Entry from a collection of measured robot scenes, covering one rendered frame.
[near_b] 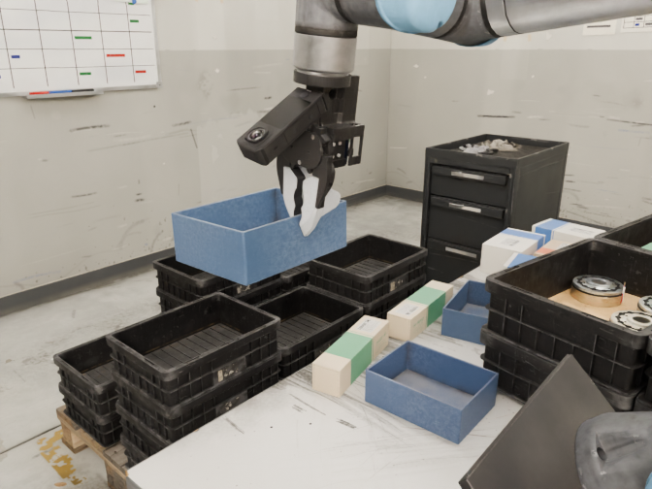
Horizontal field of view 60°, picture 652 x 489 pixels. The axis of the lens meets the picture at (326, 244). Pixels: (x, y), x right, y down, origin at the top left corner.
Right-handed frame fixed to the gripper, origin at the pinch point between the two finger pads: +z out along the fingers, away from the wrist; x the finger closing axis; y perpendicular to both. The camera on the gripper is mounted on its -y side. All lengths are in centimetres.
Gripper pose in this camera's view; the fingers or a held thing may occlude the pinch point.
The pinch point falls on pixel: (299, 226)
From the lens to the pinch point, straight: 76.2
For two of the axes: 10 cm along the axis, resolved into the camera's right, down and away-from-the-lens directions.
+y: 6.8, -2.4, 6.9
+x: -7.3, -3.3, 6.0
